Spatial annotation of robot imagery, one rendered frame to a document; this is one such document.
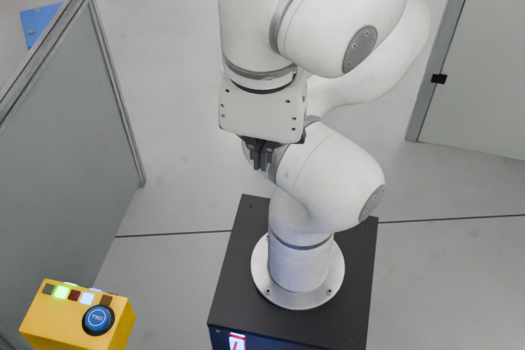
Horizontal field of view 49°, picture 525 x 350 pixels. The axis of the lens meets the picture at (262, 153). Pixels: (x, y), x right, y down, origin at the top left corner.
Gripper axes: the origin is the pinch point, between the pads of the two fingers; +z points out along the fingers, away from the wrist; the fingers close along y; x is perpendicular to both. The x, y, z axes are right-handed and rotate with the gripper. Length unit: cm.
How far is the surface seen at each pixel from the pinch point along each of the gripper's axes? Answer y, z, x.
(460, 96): -50, 111, -129
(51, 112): 71, 60, -44
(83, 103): 71, 72, -59
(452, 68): -43, 97, -129
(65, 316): 30.8, 35.7, 15.2
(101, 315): 24.5, 34.7, 14.0
